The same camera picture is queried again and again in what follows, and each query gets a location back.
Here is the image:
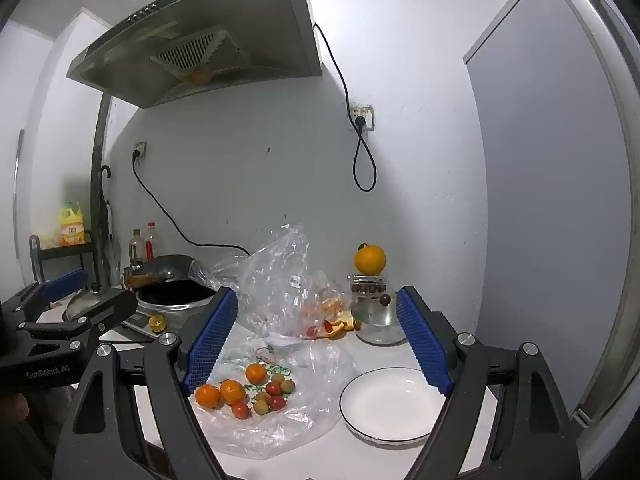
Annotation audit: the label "dark oil bottle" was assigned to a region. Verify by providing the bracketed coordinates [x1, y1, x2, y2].
[128, 229, 145, 268]

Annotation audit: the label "white wall socket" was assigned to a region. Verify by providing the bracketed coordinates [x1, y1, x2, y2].
[350, 105, 375, 132]
[132, 141, 146, 162]

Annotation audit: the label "mandarin orange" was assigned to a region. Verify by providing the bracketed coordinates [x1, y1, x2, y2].
[194, 384, 220, 410]
[219, 379, 246, 405]
[244, 363, 268, 386]

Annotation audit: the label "hood power cable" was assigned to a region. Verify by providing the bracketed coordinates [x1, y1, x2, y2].
[312, 22, 378, 194]

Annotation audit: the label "large orange on container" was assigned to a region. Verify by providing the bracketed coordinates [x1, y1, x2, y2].
[354, 243, 387, 276]

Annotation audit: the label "black metal rack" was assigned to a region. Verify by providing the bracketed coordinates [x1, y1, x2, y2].
[28, 234, 102, 288]

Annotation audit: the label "black umbrella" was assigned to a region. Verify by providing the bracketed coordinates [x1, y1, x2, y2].
[98, 164, 113, 288]

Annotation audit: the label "white wall socket left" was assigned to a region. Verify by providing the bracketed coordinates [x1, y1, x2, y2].
[132, 141, 146, 162]

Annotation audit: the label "steel saucepan with lid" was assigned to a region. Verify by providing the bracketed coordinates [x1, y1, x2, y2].
[350, 294, 406, 347]

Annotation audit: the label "red sauce bottle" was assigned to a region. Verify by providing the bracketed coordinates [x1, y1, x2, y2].
[144, 222, 157, 261]

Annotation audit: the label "glass pot lid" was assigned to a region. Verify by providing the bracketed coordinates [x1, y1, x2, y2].
[63, 289, 106, 322]

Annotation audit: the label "red cherry tomato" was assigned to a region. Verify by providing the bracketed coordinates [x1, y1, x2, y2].
[269, 396, 286, 411]
[231, 400, 250, 419]
[265, 382, 282, 396]

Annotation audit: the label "grey refrigerator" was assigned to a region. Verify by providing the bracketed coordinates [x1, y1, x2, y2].
[464, 0, 639, 428]

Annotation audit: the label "black wok wooden handle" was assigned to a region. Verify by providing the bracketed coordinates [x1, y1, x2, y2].
[122, 255, 194, 289]

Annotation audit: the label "white plate black rim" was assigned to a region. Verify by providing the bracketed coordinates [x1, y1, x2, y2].
[338, 367, 446, 446]

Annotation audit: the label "clear container of dark fruits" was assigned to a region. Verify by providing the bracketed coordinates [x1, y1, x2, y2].
[348, 274, 387, 301]

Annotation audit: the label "stove black power cable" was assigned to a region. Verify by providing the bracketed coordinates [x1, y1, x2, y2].
[130, 152, 252, 257]

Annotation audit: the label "yellow oil bottle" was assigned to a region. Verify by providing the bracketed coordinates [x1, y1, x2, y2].
[58, 202, 86, 246]

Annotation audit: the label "steel gas stove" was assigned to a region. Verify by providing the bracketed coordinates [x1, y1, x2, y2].
[122, 280, 215, 338]

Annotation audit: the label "orange peel scraps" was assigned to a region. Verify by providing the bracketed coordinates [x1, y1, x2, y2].
[322, 310, 361, 339]

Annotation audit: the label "white wall socket right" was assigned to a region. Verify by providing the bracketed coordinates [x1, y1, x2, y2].
[350, 105, 375, 132]

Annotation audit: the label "printed flat plastic bag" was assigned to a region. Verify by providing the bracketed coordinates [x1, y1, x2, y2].
[190, 326, 356, 460]

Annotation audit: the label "steel range hood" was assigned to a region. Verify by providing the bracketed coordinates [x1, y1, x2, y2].
[67, 0, 322, 108]

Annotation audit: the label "crumpled clear plastic bag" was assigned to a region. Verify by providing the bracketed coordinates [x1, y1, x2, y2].
[190, 224, 352, 339]

